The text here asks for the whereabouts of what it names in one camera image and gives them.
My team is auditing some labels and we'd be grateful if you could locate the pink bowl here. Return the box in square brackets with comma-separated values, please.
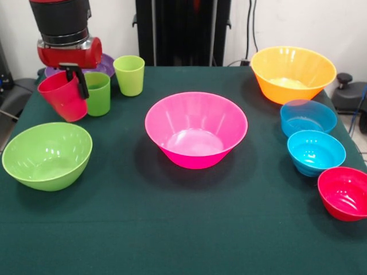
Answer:
[145, 91, 249, 170]

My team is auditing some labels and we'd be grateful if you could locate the dark green table cloth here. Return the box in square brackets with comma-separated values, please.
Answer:
[0, 65, 367, 275]

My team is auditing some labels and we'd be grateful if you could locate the dark green cup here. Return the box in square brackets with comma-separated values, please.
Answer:
[84, 72, 112, 117]

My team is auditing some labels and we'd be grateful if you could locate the black wall cable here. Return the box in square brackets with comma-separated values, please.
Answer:
[247, 0, 259, 55]

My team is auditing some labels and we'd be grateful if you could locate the turquoise bowl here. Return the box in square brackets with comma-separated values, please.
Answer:
[287, 129, 347, 178]

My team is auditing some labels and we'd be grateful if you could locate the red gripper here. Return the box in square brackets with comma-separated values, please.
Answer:
[36, 36, 103, 100]

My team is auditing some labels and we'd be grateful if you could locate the translucent blue bowl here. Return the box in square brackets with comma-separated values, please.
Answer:
[280, 99, 338, 138]

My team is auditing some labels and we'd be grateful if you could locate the green bowl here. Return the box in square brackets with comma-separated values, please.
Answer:
[1, 122, 93, 192]

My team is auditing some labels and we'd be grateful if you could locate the red cup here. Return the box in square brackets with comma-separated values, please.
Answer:
[37, 70, 88, 123]

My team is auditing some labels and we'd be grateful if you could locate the red bowl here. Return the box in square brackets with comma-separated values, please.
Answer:
[317, 166, 367, 222]

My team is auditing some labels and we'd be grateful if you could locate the orange bowl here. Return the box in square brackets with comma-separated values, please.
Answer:
[251, 46, 338, 105]

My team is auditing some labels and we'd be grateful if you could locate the light green cup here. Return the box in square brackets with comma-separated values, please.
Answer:
[112, 55, 146, 97]

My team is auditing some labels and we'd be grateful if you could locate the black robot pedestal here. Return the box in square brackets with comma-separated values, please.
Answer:
[132, 0, 232, 67]

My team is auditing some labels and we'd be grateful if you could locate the purple bowl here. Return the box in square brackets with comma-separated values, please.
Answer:
[44, 53, 116, 78]

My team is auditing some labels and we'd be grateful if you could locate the dark grey pedestal leg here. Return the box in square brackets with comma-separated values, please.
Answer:
[332, 73, 367, 115]
[0, 77, 37, 121]

